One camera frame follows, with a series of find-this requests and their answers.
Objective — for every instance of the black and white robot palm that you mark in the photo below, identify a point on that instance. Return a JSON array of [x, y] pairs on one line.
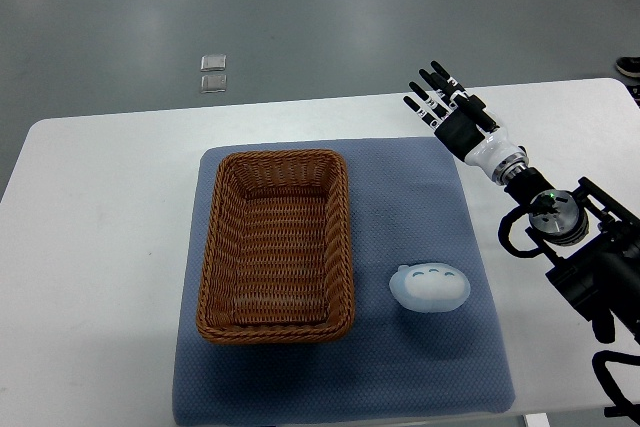
[[464, 135]]

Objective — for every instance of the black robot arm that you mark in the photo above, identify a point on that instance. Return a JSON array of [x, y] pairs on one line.
[[567, 154]]

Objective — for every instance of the brown wicker basket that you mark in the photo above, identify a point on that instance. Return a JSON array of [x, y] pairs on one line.
[[277, 264]]

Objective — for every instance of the blue quilted mat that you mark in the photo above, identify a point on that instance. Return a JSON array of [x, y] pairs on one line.
[[407, 207]]

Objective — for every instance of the black shoe at right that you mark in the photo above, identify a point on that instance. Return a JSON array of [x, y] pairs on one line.
[[628, 66]]

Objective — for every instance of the lower metal floor plate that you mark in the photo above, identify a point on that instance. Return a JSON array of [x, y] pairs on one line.
[[213, 83]]

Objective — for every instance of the metal floor plate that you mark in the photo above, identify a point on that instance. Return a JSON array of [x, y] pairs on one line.
[[213, 62], [213, 83]]

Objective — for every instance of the upper metal floor plate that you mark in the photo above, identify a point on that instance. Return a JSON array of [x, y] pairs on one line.
[[213, 62]]

